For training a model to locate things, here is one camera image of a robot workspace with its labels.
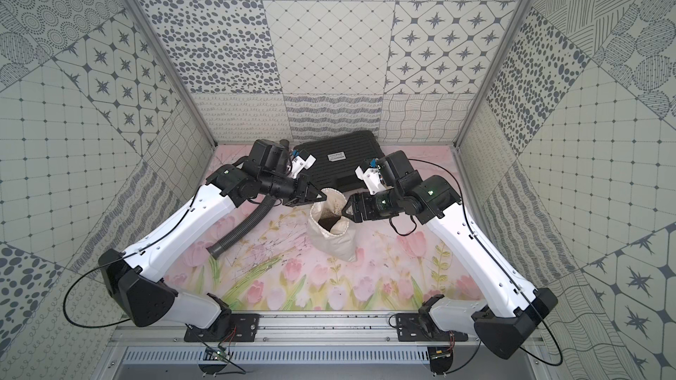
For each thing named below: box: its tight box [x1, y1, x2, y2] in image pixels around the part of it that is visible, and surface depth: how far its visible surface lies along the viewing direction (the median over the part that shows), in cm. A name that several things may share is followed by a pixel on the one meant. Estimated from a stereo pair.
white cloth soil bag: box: [308, 188, 358, 264], surface depth 74 cm
